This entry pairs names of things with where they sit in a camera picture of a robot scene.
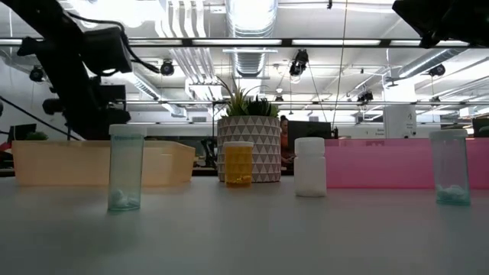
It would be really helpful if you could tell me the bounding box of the thin hanging wire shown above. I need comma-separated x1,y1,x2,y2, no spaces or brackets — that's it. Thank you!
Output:
331,0,349,129

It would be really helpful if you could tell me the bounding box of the triangle patterned plant pot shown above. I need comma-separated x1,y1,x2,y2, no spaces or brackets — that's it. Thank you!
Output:
216,115,283,183

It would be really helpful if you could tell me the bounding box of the black computer monitor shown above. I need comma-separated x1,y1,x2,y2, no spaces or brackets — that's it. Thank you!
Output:
8,123,38,144
287,121,332,141
471,118,489,139

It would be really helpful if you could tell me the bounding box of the translucent pink plastic bin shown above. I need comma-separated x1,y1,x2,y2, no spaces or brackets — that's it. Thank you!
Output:
324,137,489,190

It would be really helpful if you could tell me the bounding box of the translucent orange plastic bin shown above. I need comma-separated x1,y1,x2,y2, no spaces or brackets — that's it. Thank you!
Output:
11,140,196,188

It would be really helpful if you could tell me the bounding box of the black ceiling light rail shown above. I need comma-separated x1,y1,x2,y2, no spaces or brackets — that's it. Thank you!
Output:
0,37,489,49

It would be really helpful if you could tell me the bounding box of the long thin black bar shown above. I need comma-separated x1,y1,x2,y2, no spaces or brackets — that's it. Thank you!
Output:
125,99,489,107

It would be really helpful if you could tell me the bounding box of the amber transparent pill bottle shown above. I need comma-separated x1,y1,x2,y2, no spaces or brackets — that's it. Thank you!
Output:
222,141,254,188

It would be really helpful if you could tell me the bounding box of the green spiky plant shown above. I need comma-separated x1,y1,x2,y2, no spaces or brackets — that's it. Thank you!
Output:
215,75,280,118

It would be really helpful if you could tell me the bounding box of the green transparent pill bottle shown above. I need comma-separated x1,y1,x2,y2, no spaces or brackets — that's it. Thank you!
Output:
428,128,471,207
108,124,147,212

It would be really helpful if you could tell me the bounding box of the silver ceiling air duct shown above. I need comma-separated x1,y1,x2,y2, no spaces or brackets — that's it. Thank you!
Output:
225,0,279,77

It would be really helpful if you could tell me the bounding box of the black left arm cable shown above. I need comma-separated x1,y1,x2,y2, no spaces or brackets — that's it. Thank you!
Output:
66,11,161,76

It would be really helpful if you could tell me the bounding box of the person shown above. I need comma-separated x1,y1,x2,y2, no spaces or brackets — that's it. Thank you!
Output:
280,115,296,166

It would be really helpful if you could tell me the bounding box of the white square pillar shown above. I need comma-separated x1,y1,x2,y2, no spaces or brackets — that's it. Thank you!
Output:
383,82,418,139

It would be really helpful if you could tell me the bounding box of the thin black cable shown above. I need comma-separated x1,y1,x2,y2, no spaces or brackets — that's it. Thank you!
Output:
0,95,83,141

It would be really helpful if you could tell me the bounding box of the white opaque pill bottle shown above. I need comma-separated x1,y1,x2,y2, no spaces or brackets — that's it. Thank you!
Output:
293,137,328,199

